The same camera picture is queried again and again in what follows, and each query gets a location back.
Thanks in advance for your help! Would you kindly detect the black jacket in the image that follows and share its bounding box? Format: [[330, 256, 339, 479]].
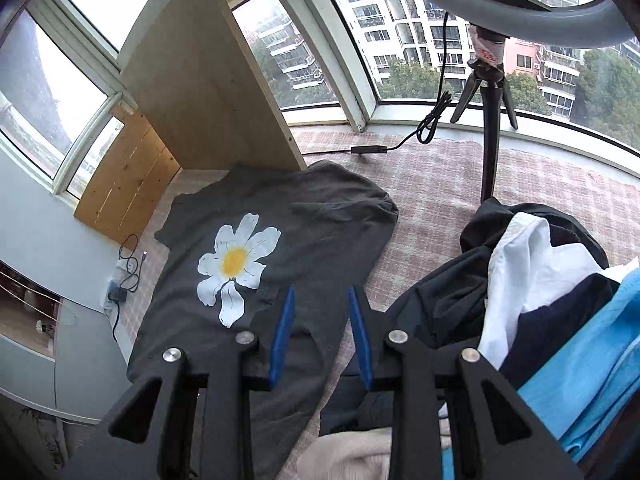
[[319, 196, 610, 436]]

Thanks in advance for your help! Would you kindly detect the white ring light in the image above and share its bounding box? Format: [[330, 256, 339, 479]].
[[367, 0, 640, 53]]

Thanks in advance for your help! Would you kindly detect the pink plaid blanket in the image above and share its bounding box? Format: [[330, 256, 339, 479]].
[[117, 127, 640, 351]]

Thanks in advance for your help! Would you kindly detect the black tripod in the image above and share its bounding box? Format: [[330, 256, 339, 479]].
[[450, 22, 519, 206]]

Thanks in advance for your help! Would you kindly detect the navy garment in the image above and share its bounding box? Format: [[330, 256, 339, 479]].
[[499, 274, 621, 391]]

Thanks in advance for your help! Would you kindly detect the white shirt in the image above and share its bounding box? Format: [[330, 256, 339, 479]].
[[477, 211, 607, 371]]

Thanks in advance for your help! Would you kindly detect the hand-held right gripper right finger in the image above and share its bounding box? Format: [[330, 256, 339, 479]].
[[347, 286, 583, 480]]

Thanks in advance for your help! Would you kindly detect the black power adapter with cord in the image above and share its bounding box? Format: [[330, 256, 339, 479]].
[[110, 285, 129, 343]]

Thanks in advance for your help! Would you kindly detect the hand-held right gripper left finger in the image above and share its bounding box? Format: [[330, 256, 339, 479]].
[[62, 286, 297, 480]]

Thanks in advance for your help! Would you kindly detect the black usb cable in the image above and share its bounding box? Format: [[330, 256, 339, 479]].
[[119, 234, 148, 293]]

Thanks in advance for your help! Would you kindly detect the ring light cable with controller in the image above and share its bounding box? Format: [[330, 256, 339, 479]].
[[300, 10, 453, 158]]

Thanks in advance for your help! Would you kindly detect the blue jacket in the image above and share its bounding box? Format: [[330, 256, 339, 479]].
[[517, 266, 640, 467]]

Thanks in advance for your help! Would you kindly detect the knotty pine wood board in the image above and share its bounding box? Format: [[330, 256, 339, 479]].
[[74, 107, 181, 246]]

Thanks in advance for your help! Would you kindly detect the light plywood board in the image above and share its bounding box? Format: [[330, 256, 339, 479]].
[[120, 0, 306, 171]]

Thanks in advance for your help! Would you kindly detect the wooden shelf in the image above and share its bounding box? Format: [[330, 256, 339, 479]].
[[0, 260, 63, 361]]

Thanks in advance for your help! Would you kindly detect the white power strip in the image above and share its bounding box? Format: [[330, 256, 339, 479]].
[[102, 270, 121, 311]]

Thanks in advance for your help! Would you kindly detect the dark grey daisy print t-shirt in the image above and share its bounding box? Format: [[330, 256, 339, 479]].
[[126, 160, 399, 480]]

